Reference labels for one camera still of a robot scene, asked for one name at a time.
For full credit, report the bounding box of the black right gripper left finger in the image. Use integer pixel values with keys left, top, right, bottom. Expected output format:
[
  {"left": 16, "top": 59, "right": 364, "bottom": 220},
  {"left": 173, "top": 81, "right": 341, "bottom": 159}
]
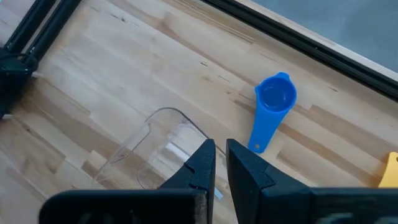
[{"left": 39, "top": 139, "right": 216, "bottom": 224}]

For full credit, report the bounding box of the bright blue measuring cup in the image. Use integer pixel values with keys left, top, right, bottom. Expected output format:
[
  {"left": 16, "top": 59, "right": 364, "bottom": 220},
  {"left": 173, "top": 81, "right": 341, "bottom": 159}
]
[{"left": 248, "top": 72, "right": 298, "bottom": 154}]

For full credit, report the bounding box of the clear plastic basket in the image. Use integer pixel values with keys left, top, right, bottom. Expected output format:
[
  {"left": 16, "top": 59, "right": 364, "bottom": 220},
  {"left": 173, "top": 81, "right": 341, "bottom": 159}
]
[{"left": 91, "top": 107, "right": 226, "bottom": 202}]

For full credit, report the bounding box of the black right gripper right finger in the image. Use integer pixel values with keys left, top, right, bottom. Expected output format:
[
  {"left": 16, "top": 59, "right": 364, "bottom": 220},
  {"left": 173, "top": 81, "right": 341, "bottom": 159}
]
[{"left": 226, "top": 139, "right": 398, "bottom": 224}]

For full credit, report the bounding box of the yellow measuring cup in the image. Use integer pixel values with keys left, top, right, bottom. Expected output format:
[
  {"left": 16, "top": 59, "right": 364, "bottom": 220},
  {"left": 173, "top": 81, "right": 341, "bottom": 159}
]
[{"left": 377, "top": 151, "right": 398, "bottom": 189}]

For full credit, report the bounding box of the black aluminium table frame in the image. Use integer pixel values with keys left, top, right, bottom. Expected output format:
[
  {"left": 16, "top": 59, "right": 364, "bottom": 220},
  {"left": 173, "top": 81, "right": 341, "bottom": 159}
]
[{"left": 0, "top": 0, "right": 398, "bottom": 102}]

